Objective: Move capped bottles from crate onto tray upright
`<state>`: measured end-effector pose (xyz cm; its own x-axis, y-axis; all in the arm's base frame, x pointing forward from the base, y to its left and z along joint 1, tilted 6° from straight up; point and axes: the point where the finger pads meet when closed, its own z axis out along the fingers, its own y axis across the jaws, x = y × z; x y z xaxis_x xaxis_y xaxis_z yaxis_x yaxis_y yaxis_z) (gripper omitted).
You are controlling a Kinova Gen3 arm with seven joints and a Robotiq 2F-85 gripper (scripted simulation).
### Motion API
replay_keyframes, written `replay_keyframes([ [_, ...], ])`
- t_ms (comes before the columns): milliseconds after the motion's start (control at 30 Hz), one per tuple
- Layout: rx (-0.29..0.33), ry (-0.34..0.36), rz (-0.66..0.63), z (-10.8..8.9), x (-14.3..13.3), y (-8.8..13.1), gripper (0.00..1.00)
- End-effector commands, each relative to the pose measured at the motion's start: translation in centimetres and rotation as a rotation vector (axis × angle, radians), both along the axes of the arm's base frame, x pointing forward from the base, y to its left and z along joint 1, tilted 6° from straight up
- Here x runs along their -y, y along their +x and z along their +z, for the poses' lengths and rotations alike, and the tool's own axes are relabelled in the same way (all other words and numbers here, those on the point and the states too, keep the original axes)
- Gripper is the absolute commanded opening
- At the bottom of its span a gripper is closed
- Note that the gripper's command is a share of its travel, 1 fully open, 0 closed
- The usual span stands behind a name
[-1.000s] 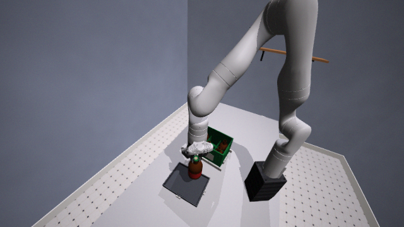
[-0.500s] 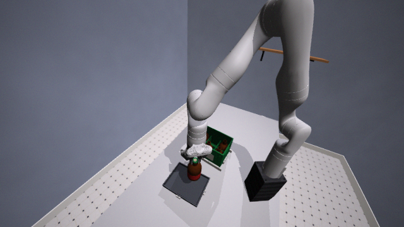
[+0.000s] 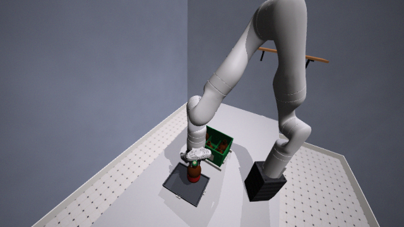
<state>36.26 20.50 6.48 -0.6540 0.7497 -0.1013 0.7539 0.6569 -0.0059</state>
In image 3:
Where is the dark green crate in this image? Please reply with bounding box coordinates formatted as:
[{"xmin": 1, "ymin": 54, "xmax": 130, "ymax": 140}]
[{"xmin": 205, "ymin": 125, "xmax": 231, "ymax": 167}]

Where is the brown glass bottle with red label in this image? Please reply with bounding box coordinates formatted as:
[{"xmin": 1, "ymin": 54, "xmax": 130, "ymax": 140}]
[{"xmin": 187, "ymin": 160, "xmax": 201, "ymax": 183}]

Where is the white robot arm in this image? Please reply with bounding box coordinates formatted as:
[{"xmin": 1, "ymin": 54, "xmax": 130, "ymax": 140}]
[{"xmin": 186, "ymin": 0, "xmax": 311, "ymax": 178}]

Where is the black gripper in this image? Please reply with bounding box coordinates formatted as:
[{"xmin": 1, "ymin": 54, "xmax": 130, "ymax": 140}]
[{"xmin": 181, "ymin": 148, "xmax": 206, "ymax": 167}]

